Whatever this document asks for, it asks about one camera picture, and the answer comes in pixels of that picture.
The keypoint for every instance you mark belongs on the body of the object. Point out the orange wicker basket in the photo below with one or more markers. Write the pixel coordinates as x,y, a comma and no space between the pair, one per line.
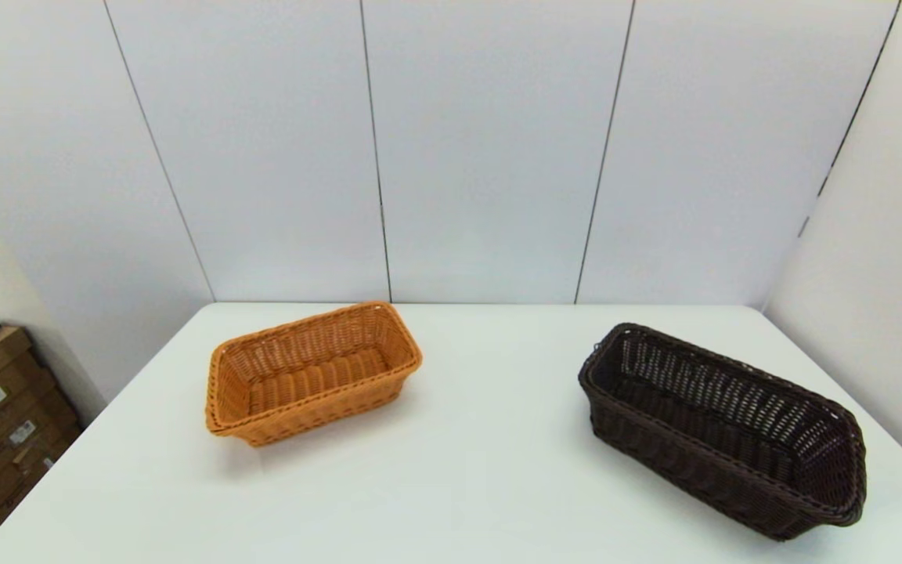
314,419

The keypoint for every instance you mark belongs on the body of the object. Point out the dark brown wicker basket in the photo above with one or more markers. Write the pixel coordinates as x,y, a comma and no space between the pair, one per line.
686,462

